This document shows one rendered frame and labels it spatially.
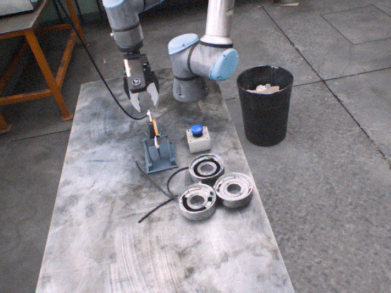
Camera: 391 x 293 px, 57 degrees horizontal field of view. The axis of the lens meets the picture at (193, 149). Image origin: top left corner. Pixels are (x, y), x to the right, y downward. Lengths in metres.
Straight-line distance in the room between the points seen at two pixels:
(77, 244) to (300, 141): 1.72
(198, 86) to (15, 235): 1.46
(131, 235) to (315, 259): 1.08
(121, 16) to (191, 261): 0.62
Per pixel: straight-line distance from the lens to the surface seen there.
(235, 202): 0.97
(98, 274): 0.97
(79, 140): 1.39
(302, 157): 2.32
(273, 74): 2.39
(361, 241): 1.96
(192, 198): 1.01
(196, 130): 1.15
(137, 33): 0.99
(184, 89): 1.40
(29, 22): 2.87
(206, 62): 1.27
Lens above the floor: 1.57
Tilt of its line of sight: 40 degrees down
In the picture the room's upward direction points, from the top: 11 degrees counter-clockwise
